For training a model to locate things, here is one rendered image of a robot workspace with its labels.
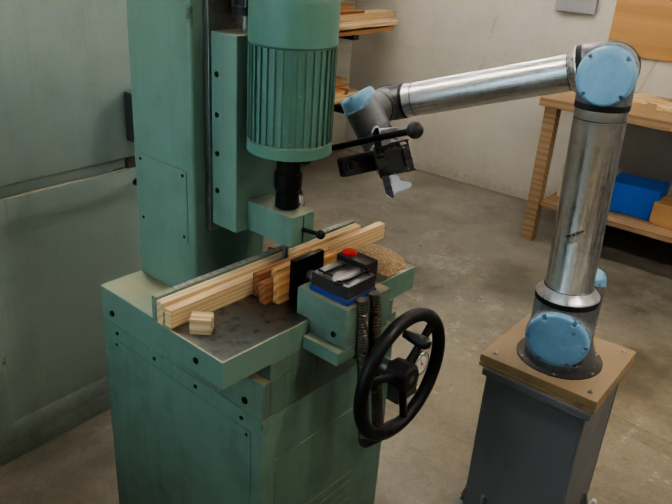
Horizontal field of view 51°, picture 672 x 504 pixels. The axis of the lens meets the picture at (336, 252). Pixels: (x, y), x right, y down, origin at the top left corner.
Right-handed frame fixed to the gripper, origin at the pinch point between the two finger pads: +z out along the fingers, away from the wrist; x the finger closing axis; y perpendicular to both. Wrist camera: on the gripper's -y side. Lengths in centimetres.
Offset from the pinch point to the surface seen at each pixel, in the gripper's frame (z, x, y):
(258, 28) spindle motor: 13.5, -30.1, -16.6
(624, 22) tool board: -283, -33, 159
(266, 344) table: 18.8, 27.3, -29.3
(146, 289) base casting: -17, 17, -62
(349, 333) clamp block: 14.7, 29.9, -13.8
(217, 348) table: 23, 25, -38
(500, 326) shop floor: -170, 94, 39
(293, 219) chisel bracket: 2.6, 6.8, -20.4
